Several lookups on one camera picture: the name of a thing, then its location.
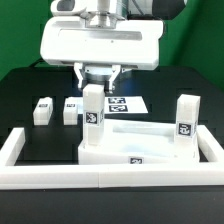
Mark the white desk top tray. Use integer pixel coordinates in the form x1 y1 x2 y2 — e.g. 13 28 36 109
78 119 200 165

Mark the fiducial marker base sheet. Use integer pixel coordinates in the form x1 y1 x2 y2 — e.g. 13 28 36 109
78 96 149 115

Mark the black cable bundle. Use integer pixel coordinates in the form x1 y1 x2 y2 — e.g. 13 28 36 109
29 58 46 69

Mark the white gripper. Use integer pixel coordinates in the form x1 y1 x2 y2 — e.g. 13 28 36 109
40 16 164 93

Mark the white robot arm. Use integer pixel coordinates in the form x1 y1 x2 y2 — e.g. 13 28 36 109
40 0 188 92

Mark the white U-shaped obstacle fence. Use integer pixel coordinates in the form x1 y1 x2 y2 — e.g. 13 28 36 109
0 125 224 189

